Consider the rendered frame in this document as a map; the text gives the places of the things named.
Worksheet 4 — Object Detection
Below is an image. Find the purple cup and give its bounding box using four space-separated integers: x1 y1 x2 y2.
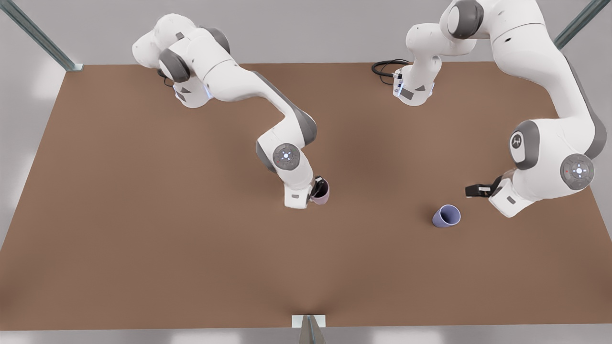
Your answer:
432 204 461 229

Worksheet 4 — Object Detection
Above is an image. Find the pink cup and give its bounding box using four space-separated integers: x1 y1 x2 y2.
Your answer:
310 178 330 205

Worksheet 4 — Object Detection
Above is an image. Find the silver frame post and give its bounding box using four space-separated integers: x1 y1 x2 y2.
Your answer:
554 0 612 50
292 315 327 344
0 0 83 72

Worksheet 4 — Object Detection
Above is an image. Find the black cable loop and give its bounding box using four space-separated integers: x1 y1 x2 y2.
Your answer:
372 59 411 86

